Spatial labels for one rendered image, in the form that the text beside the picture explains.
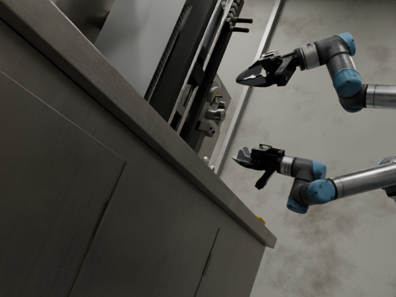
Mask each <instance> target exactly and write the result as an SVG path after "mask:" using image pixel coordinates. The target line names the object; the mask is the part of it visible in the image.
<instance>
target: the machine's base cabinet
mask: <svg viewBox="0 0 396 297"><path fill-rule="evenodd" d="M265 247H266V246H265V245H263V244H262V243H261V242H260V241H258V240H257V238H255V237H254V236H253V235H251V234H250V233H249V232H248V231H247V230H246V229H245V228H244V227H242V226H241V225H240V224H238V222H237V221H235V220H234V219H233V218H232V217H230V216H229V215H228V214H227V213H226V212H225V211H224V210H222V209H221V208H220V207H219V206H218V205H217V204H216V203H214V202H213V201H212V200H211V199H209V198H208V197H207V196H206V195H205V194H204V193H203V192H201V191H200V190H199V189H198V188H197V187H196V186H195V185H193V184H192V183H191V182H190V181H188V180H187V179H186V178H185V177H184V176H183V175H182V174H180V173H179V172H178V171H177V170H176V169H175V168H174V167H172V166H171V165H170V164H168V162H166V161H165V160H164V159H163V158H162V157H160V156H159V155H158V154H157V153H156V152H155V151H154V150H152V149H151V148H150V147H149V146H148V145H147V144H146V143H145V142H143V141H142V140H141V139H140V138H138V137H137V136H136V135H135V134H134V133H133V132H132V131H130V130H129V129H128V128H127V127H126V126H125V125H124V124H122V123H121V122H120V121H118V120H117V119H116V118H115V117H114V116H113V115H112V114H110V113H109V112H108V111H107V110H106V109H105V108H104V107H102V106H101V105H100V104H99V103H98V102H96V100H94V99H93V98H92V97H91V96H89V95H88V94H87V93H86V92H85V91H84V90H83V89H81V88H80V87H79V86H78V85H77V84H76V83H75V82H73V81H72V80H71V79H70V78H68V77H67V76H66V75H65V74H64V73H63V72H62V71H60V70H59V69H58V68H57V67H56V66H55V65H54V64H52V63H51V62H50V61H48V60H47V59H46V58H45V57H44V56H43V55H42V54H40V53H39V52H38V51H37V50H36V49H35V48H34V47H32V46H31V45H30V44H29V43H27V42H26V40H24V39H23V38H22V37H21V36H19V35H18V34H17V33H16V32H15V31H14V30H13V29H11V28H10V27H9V26H8V25H7V24H6V23H4V22H3V21H2V20H1V19H0V297H250V293H251V291H252V288H253V284H254V282H255V279H256V275H257V273H258V269H259V266H260V263H261V260H262V257H263V254H264V251H265Z"/></svg>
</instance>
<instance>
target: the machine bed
mask: <svg viewBox="0 0 396 297"><path fill-rule="evenodd" d="M0 19H1V20H2V21H3V22H4V23H6V24H7V25H8V26H9V27H10V28H11V29H13V30H14V31H15V32H16V33H17V34H18V35H19V36H21V37H22V38H23V39H24V40H26V42H27V43H29V44H30V45H31V46H32V47H34V48H35V49H36V50H37V51H38V52H39V53H40V54H42V55H43V56H44V57H45V58H46V59H47V60H48V61H50V62H51V63H52V64H54V65H55V66H56V67H57V68H58V69H59V70H60V71H62V72H63V73H64V74H65V75H66V76H67V77H68V78H70V79H71V80H72V81H73V82H75V83H76V84H77V85H78V86H79V87H80V88H81V89H83V90H84V91H85V92H86V93H87V94H88V95H89V96H91V97H92V98H93V99H94V100H96V102H98V103H99V104H100V105H101V106H102V107H104V108H105V109H106V110H107V111H108V112H109V113H110V114H112V115H113V116H114V117H115V118H116V119H117V120H118V121H120V122H121V123H122V124H124V125H125V126H126V127H127V128H128V129H129V130H130V131H132V132H133V133H134V134H135V135H136V136H137V137H138V138H140V139H141V140H142V141H143V142H145V143H146V144H147V145H148V146H149V147H150V148H151V149H152V150H154V151H155V152H156V153H157V154H158V155H159V156H160V157H162V158H163V159H164V160H165V161H166V162H168V164H170V165H171V166H172V167H174V168H175V169H176V170H177V171H178V172H179V173H180V174H182V175H183V176H184V177H185V178H186V179H187V180H188V181H190V182H191V183H192V184H193V185H195V186H196V187H197V188H198V189H199V190H200V191H201V192H203V193H204V194H205V195H206V196H207V197H208V198H209V199H211V200H212V201H213V202H214V203H216V204H217V205H218V206H219V207H220V208H221V209H222V210H224V211H225V212H226V213H227V214H228V215H229V216H230V217H232V218H233V219H234V220H235V221H237V222H238V224H240V225H241V226H242V227H244V228H245V229H246V230H247V231H248V232H249V233H250V234H251V235H253V236H254V237H255V238H257V240H258V241H260V242H261V243H262V244H263V245H265V246H266V247H269V248H272V249H274V247H275V244H276V241H277V238H276V237H275V236H274V235H273V234H272V233H271V231H270V230H269V229H268V228H267V227H266V226H265V225H264V224H263V223H262V222H261V221H260V220H259V219H258V218H257V217H256V216H255V215H254V214H253V213H252V212H251V211H250V210H249V208H248V207H247V206H246V205H245V204H244V203H243V202H242V201H241V200H240V199H239V198H238V197H237V196H236V195H235V194H234V193H233V192H232V191H231V190H230V189H229V188H228V187H227V186H226V184H225V183H224V182H223V181H222V180H221V179H220V178H219V177H218V176H217V175H216V174H215V173H214V171H213V170H212V169H211V168H210V167H209V166H208V165H207V164H206V163H205V162H204V161H203V160H202V159H201V158H200V157H199V156H198V155H197V154H196V153H195V152H194V151H193V150H192V148H191V147H190V146H189V145H188V144H187V143H186V142H185V141H184V140H183V139H182V138H181V137H180V136H179V135H178V134H177V133H176V132H175V131H174V130H173V129H172V128H171V127H170V125H169V124H168V123H167V122H166V121H165V120H164V119H163V118H162V117H161V116H160V115H159V114H158V112H157V111H156V110H155V109H154V108H153V107H152V106H151V105H150V104H149V103H148V102H147V101H146V100H145V99H144V98H143V97H142V96H141V95H140V94H139V93H138V92H137V91H136V89H135V88H134V87H133V86H132V85H131V84H130V83H129V82H128V81H127V80H126V79H125V78H124V77H123V76H122V75H121V74H120V73H119V72H118V71H117V70H116V69H115V68H114V67H113V65H112V64H111V63H110V62H109V61H108V60H107V59H106V58H105V57H104V56H103V55H102V53H101V52H99V50H98V49H96V47H95V46H93V44H92V43H91V42H90V41H89V40H88V39H87V38H86V37H85V36H84V35H83V34H82V33H81V32H80V30H79V29H78V28H77V27H76V26H75V25H74V24H73V23H72V22H71V21H70V20H69V19H68V18H67V17H66V16H65V15H64V14H63V13H62V12H61V11H60V10H59V9H58V8H57V6H56V5H55V4H54V3H53V2H52V1H51V0H0Z"/></svg>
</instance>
